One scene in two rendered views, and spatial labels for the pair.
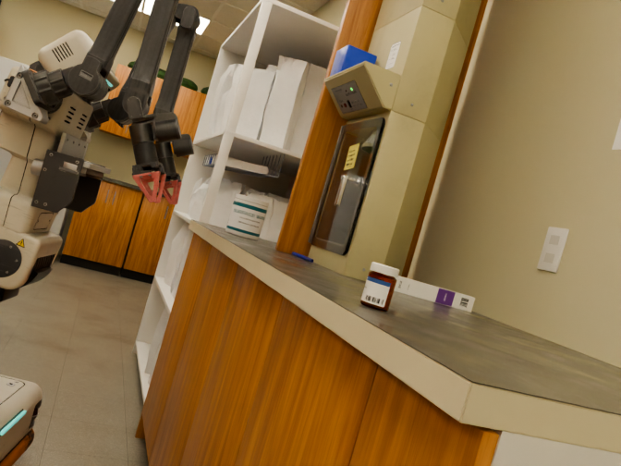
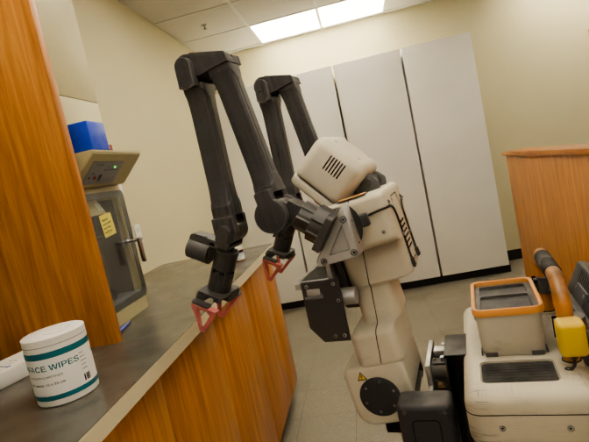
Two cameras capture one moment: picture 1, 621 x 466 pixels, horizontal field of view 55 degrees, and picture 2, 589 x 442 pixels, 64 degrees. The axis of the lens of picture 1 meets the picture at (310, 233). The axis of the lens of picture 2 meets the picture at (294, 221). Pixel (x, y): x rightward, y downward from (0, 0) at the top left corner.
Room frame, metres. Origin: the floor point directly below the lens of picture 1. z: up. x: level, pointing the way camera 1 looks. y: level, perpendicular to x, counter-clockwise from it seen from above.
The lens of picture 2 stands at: (2.88, 1.24, 1.32)
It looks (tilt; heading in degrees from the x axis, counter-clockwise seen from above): 6 degrees down; 208
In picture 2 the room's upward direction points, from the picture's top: 12 degrees counter-clockwise
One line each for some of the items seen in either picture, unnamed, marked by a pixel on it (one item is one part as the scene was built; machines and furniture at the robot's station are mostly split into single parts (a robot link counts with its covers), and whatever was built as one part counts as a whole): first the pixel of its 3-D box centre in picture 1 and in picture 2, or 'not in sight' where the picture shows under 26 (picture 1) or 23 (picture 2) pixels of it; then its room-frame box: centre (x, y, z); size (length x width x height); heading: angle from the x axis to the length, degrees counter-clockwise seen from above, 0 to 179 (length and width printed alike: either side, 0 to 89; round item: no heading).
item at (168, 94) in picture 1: (174, 74); (214, 153); (1.96, 0.58, 1.40); 0.11 x 0.06 x 0.43; 7
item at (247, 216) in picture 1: (247, 216); (60, 361); (2.25, 0.25, 1.02); 0.13 x 0.13 x 0.15
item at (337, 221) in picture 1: (344, 185); (113, 250); (1.77, -0.06, 1.19); 0.30 x 0.01 x 0.40; 19
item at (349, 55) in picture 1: (352, 67); (83, 139); (1.84, 0.02, 1.56); 0.10 x 0.10 x 0.09; 19
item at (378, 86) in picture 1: (355, 92); (106, 168); (1.76, -0.01, 1.46); 0.32 x 0.11 x 0.10; 19
